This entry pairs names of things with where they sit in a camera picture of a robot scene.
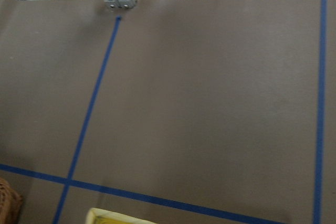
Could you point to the yellow plastic basket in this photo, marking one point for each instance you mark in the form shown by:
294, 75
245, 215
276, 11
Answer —
96, 215

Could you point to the brown wicker basket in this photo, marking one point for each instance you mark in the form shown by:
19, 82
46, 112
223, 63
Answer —
11, 202

